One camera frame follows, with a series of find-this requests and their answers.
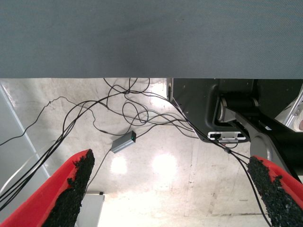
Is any small grey adapter box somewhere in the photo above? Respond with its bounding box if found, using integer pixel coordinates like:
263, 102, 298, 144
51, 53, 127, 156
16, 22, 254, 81
111, 130, 138, 154

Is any silver port plate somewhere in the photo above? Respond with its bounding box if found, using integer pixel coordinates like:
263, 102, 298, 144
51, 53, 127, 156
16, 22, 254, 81
207, 131, 249, 143

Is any thin black floor cable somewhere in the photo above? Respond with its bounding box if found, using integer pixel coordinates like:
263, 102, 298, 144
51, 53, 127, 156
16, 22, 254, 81
0, 89, 187, 210
93, 77, 199, 141

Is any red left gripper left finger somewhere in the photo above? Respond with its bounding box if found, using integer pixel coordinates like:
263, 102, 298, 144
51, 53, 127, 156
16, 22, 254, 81
0, 148, 96, 227

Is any thin kinked black wire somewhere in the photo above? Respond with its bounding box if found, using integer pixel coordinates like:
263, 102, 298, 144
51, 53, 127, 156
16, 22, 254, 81
0, 96, 71, 145

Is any dark grey table cloth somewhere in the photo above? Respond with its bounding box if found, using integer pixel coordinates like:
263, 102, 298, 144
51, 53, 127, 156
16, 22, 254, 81
0, 0, 303, 79

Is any light grey metal panel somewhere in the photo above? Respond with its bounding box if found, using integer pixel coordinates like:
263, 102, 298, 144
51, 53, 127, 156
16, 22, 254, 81
0, 81, 52, 206

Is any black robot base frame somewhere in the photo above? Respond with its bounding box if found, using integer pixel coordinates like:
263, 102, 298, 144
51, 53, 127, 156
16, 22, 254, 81
166, 77, 303, 184

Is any white sock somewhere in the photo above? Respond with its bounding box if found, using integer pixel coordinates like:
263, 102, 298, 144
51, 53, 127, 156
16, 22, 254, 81
292, 115, 303, 132

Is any aluminium extrusion profile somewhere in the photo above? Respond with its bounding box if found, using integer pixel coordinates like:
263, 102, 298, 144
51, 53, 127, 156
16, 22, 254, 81
275, 82, 303, 128

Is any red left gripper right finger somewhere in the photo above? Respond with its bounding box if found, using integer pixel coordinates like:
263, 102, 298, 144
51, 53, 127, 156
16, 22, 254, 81
247, 155, 303, 227

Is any small grey floor box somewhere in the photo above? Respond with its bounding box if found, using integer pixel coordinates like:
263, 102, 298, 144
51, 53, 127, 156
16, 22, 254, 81
76, 191, 106, 227

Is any black adapter lead cable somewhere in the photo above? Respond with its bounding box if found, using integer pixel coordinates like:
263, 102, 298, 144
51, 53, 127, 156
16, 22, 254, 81
86, 148, 114, 190

